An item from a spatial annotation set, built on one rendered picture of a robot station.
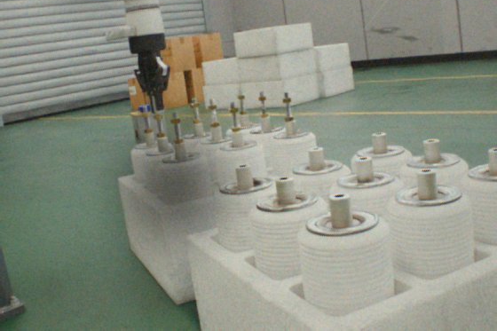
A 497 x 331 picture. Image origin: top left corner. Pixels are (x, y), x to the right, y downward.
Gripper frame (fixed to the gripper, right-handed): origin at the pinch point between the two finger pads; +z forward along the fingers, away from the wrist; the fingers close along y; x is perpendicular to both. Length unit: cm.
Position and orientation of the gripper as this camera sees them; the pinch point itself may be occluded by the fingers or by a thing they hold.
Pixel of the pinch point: (156, 104)
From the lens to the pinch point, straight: 119.6
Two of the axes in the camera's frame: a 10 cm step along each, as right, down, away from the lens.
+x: -8.2, 2.1, -5.4
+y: -5.6, -0.6, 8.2
